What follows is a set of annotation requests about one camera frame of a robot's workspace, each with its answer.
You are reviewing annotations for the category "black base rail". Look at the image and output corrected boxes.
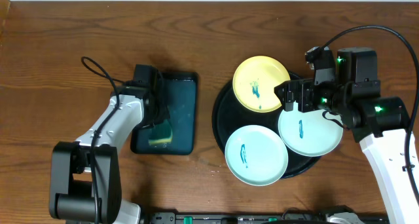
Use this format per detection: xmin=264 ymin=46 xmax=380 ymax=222
xmin=139 ymin=212 xmax=326 ymax=224

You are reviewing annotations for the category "pale green plate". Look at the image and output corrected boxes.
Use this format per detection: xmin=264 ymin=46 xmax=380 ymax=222
xmin=225 ymin=125 xmax=289 ymax=186
xmin=278 ymin=103 xmax=344 ymax=157

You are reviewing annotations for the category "yellow plate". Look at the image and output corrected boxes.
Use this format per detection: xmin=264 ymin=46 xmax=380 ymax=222
xmin=232 ymin=56 xmax=290 ymax=113

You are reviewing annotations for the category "pale green plate front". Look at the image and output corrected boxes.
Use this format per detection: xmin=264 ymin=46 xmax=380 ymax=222
xmin=225 ymin=125 xmax=289 ymax=186

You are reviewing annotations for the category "right black cable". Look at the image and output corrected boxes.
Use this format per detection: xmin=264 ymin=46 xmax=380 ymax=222
xmin=319 ymin=25 xmax=419 ymax=205

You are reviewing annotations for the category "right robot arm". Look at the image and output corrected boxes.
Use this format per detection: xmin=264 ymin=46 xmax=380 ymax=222
xmin=274 ymin=47 xmax=418 ymax=223

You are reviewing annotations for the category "left black cable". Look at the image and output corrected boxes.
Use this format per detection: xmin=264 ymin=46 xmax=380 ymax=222
xmin=81 ymin=56 xmax=132 ymax=224

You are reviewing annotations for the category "green yellow sponge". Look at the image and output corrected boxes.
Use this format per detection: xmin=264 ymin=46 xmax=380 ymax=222
xmin=148 ymin=120 xmax=173 ymax=145

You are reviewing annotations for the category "black cable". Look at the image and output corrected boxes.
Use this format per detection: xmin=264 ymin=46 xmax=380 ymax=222
xmin=81 ymin=56 xmax=132 ymax=224
xmin=319 ymin=25 xmax=419 ymax=205

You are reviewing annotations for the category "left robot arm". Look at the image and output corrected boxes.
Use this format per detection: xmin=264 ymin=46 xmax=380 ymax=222
xmin=48 ymin=66 xmax=168 ymax=223

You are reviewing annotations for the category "dark rectangular tray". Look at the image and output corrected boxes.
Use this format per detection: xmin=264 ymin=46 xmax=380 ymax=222
xmin=130 ymin=72 xmax=198 ymax=155

